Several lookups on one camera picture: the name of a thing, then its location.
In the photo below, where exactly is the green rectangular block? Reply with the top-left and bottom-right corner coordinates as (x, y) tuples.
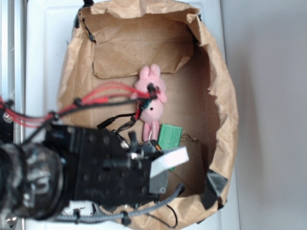
(158, 124), (183, 171)

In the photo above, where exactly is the grey braided cable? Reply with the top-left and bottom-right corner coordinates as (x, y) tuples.
(54, 183), (186, 226)

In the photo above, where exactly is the silver corner bracket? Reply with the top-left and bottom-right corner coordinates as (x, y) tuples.
(0, 215), (22, 230)

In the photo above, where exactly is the brown paper bag bin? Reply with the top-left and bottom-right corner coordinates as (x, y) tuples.
(58, 0), (238, 230)

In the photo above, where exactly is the aluminium frame rail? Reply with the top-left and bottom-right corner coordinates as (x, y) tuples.
(0, 0), (27, 230)

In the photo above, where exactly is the red and black wire bundle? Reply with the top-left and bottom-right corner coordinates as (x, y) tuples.
(0, 81), (162, 142)

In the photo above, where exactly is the black mounting plate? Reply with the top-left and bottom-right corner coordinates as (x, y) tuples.
(0, 107), (14, 143)

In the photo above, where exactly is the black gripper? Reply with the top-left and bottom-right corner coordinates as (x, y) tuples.
(45, 125), (189, 206)

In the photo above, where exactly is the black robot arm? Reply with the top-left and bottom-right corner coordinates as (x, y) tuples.
(0, 125), (169, 219)

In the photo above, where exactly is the pink plush bunny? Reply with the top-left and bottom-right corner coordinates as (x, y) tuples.
(134, 64), (167, 142)

